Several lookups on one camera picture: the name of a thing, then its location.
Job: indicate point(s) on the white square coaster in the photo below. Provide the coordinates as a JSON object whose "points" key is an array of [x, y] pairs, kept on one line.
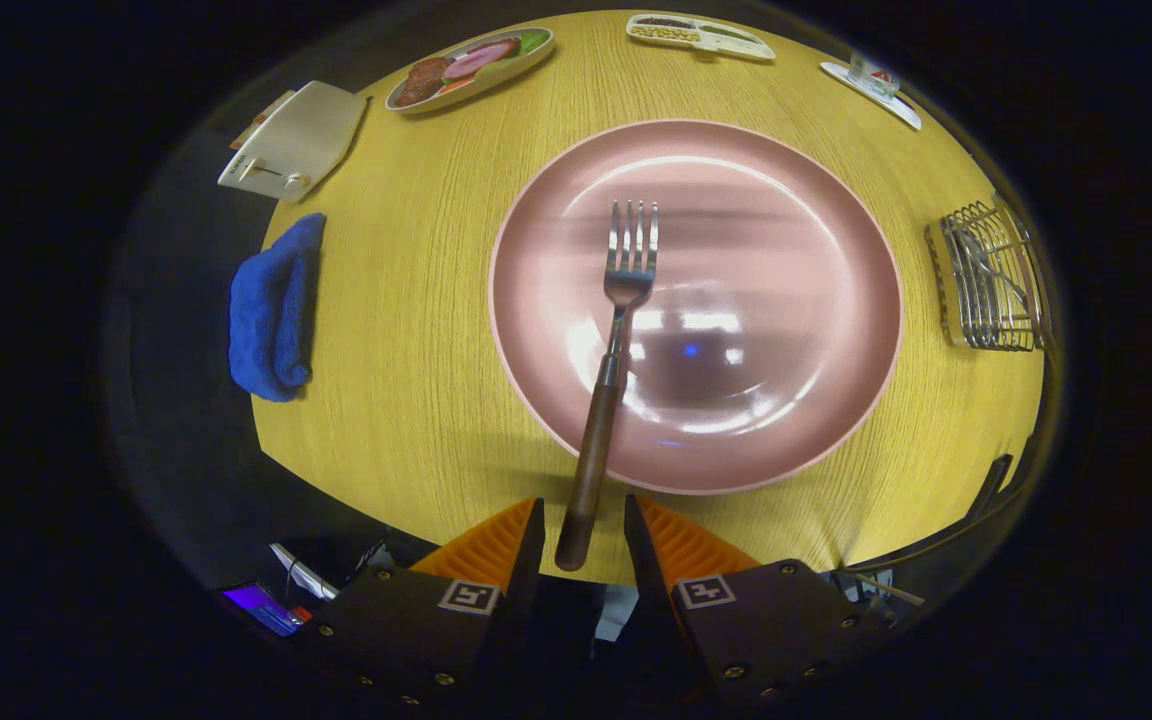
{"points": [[896, 108]]}

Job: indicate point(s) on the drink bottle with green label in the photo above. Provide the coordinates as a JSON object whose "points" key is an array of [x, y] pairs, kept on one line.
{"points": [[874, 78]]}

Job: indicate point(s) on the pink plate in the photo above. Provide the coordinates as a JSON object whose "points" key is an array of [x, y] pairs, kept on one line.
{"points": [[786, 300]]}

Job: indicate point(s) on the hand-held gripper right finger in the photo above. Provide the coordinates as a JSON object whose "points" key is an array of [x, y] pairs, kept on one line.
{"points": [[641, 560]]}

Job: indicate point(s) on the toast slice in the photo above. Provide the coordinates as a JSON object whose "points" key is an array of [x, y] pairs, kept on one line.
{"points": [[258, 120]]}

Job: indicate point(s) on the oval plate with toy food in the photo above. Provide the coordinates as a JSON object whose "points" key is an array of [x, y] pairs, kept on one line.
{"points": [[456, 70]]}

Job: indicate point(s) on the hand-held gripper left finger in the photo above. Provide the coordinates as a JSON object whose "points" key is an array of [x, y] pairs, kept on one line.
{"points": [[526, 560]]}

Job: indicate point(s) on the blue cloth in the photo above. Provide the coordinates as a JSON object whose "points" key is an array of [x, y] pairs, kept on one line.
{"points": [[271, 320]]}

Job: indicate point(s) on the white divided dish with beans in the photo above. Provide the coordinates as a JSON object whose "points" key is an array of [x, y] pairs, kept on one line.
{"points": [[736, 45]]}

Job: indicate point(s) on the device with purple screen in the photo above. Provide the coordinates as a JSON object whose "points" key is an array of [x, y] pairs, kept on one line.
{"points": [[261, 608]]}

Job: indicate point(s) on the black table clamp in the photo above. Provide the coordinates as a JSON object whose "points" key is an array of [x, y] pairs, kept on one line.
{"points": [[991, 485]]}

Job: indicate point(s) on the cream toaster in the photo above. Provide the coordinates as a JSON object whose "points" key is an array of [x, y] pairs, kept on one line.
{"points": [[306, 135]]}

